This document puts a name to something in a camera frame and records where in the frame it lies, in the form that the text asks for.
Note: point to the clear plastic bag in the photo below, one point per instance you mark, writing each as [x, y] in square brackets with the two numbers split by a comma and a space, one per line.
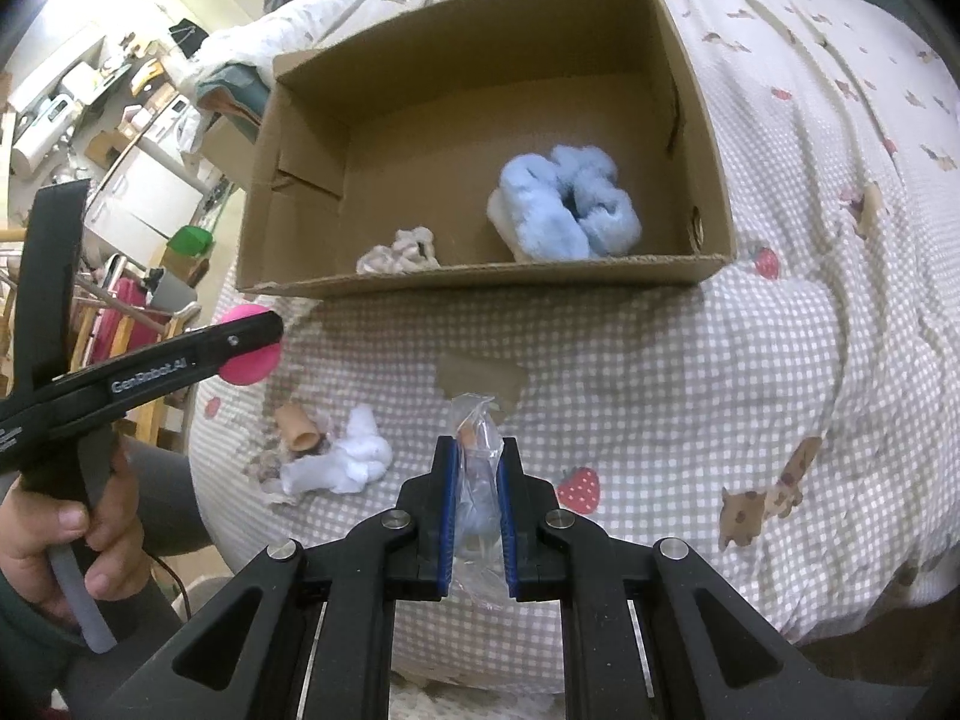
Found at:
[478, 480]

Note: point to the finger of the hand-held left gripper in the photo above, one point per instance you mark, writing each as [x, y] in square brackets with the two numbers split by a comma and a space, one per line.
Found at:
[244, 337]

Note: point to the beige crumpled scrunchie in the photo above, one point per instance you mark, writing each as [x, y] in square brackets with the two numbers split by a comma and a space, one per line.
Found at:
[397, 251]

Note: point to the person's left forearm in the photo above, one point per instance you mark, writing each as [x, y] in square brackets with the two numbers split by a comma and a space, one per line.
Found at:
[30, 660]

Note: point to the blue fluffy slippers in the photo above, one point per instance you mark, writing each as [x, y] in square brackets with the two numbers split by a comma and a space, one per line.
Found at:
[562, 202]

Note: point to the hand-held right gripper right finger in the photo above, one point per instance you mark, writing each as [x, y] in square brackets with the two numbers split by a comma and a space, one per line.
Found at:
[510, 510]

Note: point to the white crumpled sock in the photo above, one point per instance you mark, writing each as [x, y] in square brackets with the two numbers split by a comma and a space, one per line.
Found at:
[345, 461]

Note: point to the small cardboard carton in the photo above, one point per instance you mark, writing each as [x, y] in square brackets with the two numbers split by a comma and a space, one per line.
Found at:
[229, 150]

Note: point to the pink chair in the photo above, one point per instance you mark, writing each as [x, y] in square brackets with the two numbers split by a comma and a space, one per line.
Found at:
[120, 322]

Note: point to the person's grey trouser leg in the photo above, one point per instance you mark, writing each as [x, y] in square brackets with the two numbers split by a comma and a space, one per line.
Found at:
[172, 495]

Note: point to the green plastic tub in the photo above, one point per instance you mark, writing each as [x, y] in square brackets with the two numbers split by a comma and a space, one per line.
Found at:
[189, 240]

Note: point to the pink ball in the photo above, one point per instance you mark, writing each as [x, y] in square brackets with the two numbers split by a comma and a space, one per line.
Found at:
[251, 367]

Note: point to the small beige cup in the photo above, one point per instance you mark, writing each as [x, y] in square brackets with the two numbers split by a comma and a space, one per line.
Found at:
[300, 427]

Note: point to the person's left hand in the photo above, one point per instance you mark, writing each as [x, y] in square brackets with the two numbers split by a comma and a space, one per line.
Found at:
[37, 540]

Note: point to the white cabinet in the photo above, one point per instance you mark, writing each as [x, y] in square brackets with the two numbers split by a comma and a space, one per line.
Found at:
[142, 187]

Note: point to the white appliance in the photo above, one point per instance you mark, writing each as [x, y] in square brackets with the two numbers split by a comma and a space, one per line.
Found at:
[45, 127]

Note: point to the torn cardboard scrap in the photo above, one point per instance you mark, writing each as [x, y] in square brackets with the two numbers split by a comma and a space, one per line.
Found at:
[480, 375]

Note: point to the checked printed blanket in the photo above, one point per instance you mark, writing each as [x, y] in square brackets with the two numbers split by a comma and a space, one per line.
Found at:
[675, 405]

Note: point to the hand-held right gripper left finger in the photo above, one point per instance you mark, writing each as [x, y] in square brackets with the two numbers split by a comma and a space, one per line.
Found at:
[445, 510]

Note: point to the brown cardboard box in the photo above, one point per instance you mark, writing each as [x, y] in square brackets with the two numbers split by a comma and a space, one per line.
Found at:
[450, 127]

